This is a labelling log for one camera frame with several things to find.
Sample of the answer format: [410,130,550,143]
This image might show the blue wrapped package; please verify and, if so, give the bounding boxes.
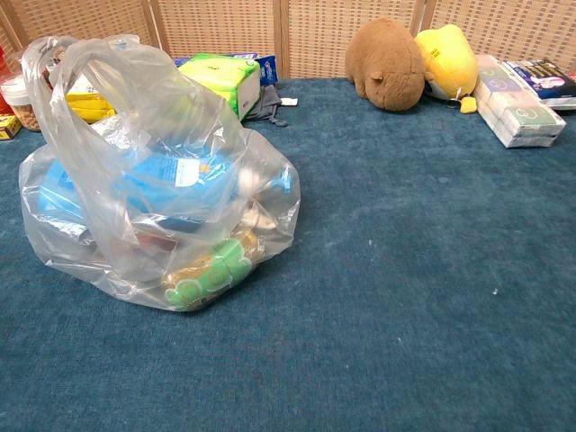
[39,150,290,227]

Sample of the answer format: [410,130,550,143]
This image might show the pastel tissue multipack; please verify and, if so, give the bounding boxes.
[473,54,568,149]

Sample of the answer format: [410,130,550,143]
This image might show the brown capybara plush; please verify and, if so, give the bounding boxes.
[344,16,427,112]

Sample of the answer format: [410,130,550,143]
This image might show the yellow tea box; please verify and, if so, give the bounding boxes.
[64,75,117,123]

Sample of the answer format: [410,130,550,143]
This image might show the yellow plush toy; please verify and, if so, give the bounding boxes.
[413,22,480,115]

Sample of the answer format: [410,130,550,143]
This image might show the white lidded nut jar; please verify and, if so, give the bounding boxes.
[0,75,44,133]

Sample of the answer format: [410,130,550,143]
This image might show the red cylindrical canister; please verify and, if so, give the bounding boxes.
[0,43,14,114]

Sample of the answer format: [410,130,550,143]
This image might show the green tissue box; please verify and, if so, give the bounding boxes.
[177,52,263,123]

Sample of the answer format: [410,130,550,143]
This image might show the small blue packet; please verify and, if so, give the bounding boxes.
[257,54,278,86]

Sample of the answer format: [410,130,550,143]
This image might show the blue table cloth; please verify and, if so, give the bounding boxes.
[0,76,576,432]

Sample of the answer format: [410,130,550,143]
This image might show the grey cloth pouch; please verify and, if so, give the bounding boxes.
[244,83,299,128]

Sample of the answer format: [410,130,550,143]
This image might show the wicker folding screen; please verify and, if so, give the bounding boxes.
[0,0,576,85]

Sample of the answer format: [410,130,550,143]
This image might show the dark snack package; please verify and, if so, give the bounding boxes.
[502,58,576,111]

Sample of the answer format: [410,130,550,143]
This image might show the small red yellow box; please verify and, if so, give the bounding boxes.
[0,113,23,142]

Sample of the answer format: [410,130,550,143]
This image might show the clear plastic bag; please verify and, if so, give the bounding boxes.
[18,34,302,312]

